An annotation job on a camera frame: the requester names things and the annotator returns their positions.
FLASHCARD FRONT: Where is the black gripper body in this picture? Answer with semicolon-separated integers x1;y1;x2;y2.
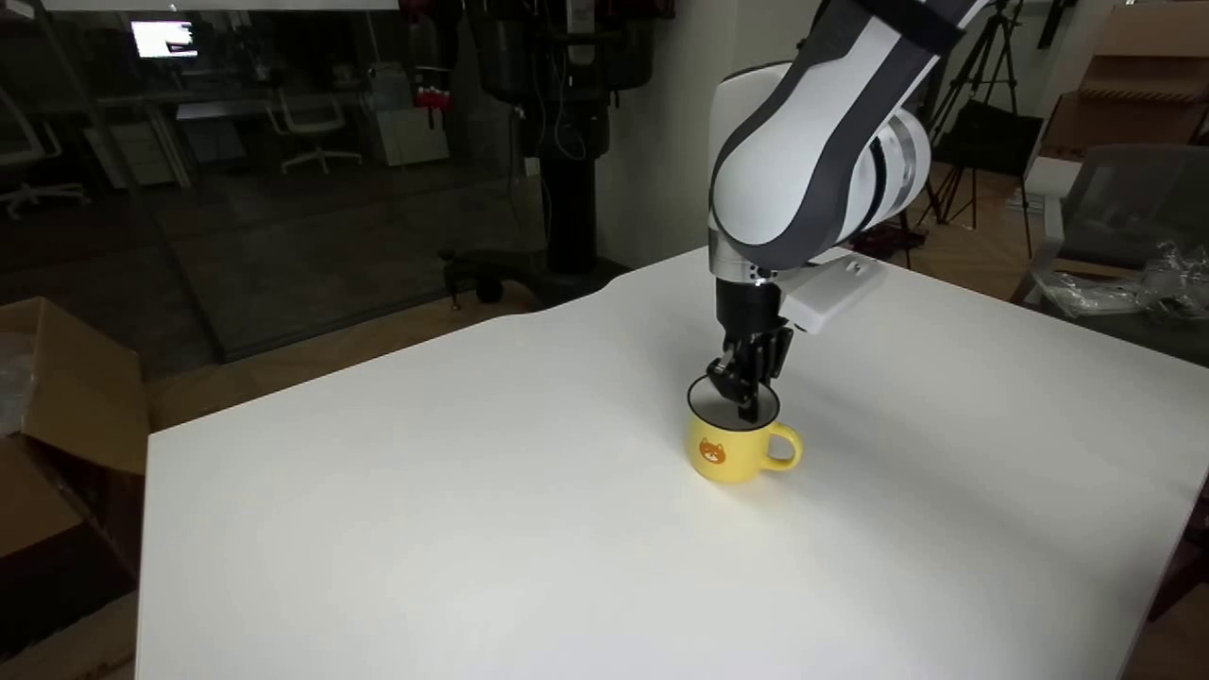
714;274;797;347

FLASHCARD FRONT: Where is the yellow ceramic mug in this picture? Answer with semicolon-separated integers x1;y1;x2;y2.
682;374;803;486

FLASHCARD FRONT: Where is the black pillar stand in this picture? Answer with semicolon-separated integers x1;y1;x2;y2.
461;0;662;287

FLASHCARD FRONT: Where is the clear plastic wrap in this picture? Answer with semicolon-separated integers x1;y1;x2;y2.
1039;242;1209;330

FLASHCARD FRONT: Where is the tall cardboard box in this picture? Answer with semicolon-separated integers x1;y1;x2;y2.
1036;4;1209;161

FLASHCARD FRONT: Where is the white office chair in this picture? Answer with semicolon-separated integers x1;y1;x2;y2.
268;90;365;179

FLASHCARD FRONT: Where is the lit computer monitor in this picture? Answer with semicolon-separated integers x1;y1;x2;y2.
127;15;202;65

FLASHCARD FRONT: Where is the brown cardboard box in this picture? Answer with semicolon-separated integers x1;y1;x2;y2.
0;293;156;662

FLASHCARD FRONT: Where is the dark office chair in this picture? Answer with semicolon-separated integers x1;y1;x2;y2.
0;83;93;228

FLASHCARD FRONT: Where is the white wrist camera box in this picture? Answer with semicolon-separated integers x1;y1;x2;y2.
778;247;905;340

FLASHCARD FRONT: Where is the black camera tripod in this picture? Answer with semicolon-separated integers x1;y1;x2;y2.
921;0;1051;234

